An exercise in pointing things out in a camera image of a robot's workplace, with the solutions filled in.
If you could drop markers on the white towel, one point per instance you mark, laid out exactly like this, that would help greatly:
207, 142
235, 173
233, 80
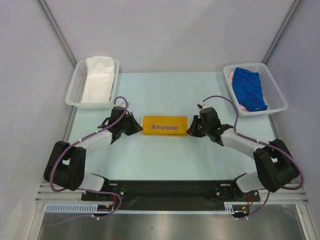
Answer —
99, 80

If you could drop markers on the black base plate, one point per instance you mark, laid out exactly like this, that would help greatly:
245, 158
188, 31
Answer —
172, 194

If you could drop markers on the pink towel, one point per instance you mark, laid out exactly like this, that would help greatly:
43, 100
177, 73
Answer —
231, 75

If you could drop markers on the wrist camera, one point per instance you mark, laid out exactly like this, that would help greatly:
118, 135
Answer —
124, 105
202, 105

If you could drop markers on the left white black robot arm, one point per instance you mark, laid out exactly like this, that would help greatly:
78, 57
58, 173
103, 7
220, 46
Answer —
65, 169

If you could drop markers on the blue towel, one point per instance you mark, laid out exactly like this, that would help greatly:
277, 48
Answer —
247, 88

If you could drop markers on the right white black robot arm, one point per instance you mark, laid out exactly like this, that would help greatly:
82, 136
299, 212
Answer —
275, 167

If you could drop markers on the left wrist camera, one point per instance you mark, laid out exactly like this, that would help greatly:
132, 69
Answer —
124, 105

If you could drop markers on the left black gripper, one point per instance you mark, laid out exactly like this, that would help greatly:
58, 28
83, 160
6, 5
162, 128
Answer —
136, 127

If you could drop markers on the white slotted cable duct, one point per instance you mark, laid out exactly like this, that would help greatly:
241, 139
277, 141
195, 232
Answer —
105, 208

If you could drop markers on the white plastic basket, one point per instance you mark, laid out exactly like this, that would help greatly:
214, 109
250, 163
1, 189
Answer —
77, 85
272, 94

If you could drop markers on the right white plastic basket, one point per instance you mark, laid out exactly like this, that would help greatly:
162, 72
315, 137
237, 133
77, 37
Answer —
272, 94

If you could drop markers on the brown towel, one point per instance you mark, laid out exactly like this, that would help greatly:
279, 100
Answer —
163, 125

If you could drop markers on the left white plastic basket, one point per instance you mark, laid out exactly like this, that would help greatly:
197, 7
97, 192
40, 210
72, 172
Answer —
77, 85

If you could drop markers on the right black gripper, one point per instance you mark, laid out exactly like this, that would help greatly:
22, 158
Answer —
198, 126

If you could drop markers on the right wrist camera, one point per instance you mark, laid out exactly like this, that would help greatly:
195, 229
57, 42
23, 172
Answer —
202, 105

